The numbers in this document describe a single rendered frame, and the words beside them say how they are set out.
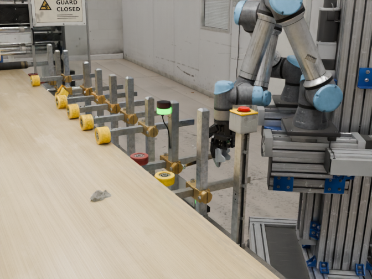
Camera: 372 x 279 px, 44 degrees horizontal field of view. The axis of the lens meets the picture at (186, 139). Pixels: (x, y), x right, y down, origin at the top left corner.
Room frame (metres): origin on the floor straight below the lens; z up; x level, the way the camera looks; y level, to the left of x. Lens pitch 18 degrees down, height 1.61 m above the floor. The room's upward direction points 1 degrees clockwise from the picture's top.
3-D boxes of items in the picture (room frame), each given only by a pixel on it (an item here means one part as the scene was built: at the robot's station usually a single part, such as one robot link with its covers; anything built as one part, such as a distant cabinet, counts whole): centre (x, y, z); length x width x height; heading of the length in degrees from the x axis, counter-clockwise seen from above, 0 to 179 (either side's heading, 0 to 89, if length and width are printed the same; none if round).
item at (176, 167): (1.97, 0.07, 0.85); 0.14 x 0.06 x 0.05; 29
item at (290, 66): (2.46, -0.58, 1.21); 0.13 x 0.12 x 0.14; 54
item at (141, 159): (1.91, 0.20, 0.85); 0.08 x 0.08 x 0.11
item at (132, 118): (2.40, 0.31, 0.95); 0.14 x 0.06 x 0.05; 29
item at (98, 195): (1.49, 0.31, 0.91); 0.09 x 0.07 x 0.02; 148
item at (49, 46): (3.91, 1.15, 0.91); 0.04 x 0.04 x 0.48; 29
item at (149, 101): (2.17, 0.18, 0.87); 0.04 x 0.04 x 0.48; 29
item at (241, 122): (1.50, -0.19, 1.18); 0.07 x 0.07 x 0.08; 29
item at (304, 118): (1.97, -0.55, 1.09); 0.15 x 0.15 x 0.10
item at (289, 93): (2.46, -0.59, 1.09); 0.15 x 0.15 x 0.10
